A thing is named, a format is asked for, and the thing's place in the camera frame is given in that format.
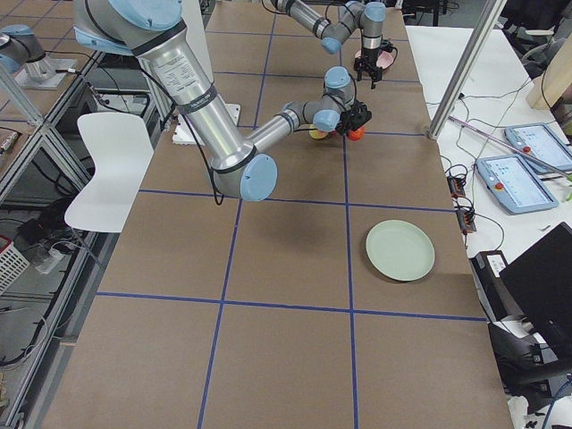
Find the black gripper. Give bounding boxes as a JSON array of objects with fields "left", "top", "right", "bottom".
[
  {"left": 335, "top": 101, "right": 372, "bottom": 135},
  {"left": 356, "top": 42, "right": 399, "bottom": 89}
]

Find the red orange toy pomegranate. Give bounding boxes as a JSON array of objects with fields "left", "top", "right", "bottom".
[{"left": 347, "top": 126, "right": 366, "bottom": 141}]

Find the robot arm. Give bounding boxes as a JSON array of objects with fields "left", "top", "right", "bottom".
[
  {"left": 271, "top": 0, "right": 393, "bottom": 89},
  {"left": 73, "top": 1, "right": 371, "bottom": 201}
]

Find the pink plate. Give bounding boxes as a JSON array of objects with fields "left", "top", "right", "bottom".
[{"left": 353, "top": 48, "right": 396, "bottom": 72}]

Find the toy peach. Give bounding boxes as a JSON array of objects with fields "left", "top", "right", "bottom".
[{"left": 308, "top": 128, "right": 329, "bottom": 140}]

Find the light green plate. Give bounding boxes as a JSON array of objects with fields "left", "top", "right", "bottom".
[{"left": 366, "top": 220, "right": 435, "bottom": 282}]

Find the near blue teach pendant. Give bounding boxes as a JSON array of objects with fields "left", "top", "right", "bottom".
[{"left": 475, "top": 155, "right": 559, "bottom": 215}]

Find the blue teach pendant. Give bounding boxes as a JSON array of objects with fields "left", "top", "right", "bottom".
[
  {"left": 475, "top": 155, "right": 559, "bottom": 215},
  {"left": 504, "top": 123, "right": 571, "bottom": 175}
]

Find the far blue teach pendant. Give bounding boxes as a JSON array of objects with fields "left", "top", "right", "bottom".
[{"left": 504, "top": 123, "right": 571, "bottom": 175}]

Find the black power box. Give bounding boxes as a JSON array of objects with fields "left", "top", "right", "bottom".
[{"left": 470, "top": 250, "right": 522, "bottom": 321}]

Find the white plastic chair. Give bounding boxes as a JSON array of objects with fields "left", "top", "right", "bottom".
[{"left": 64, "top": 112, "right": 154, "bottom": 233}]

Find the black laptop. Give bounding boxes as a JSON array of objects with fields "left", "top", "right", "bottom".
[{"left": 500, "top": 222, "right": 571, "bottom": 358}]

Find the white basket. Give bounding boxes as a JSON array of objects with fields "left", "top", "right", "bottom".
[{"left": 0, "top": 236, "right": 29, "bottom": 294}]

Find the aluminium frame post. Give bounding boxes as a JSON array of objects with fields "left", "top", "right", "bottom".
[{"left": 427, "top": 0, "right": 507, "bottom": 140}]

